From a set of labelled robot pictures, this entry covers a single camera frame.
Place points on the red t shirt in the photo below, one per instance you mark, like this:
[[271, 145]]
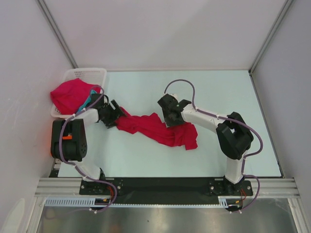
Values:
[[70, 95], [152, 127]]

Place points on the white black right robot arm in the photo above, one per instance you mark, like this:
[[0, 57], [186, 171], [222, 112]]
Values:
[[234, 137]]

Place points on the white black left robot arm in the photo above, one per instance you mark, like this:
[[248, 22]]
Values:
[[69, 143]]

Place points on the teal t shirt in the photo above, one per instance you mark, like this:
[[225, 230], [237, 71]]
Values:
[[84, 105]]

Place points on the white slotted cable duct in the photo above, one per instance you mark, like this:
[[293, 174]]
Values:
[[98, 203]]

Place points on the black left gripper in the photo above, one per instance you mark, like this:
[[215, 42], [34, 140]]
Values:
[[116, 113]]

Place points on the white plastic laundry basket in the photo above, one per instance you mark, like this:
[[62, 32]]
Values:
[[95, 76]]

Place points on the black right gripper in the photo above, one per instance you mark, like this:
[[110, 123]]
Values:
[[168, 122]]

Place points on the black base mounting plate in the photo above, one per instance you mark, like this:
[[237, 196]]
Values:
[[167, 191]]

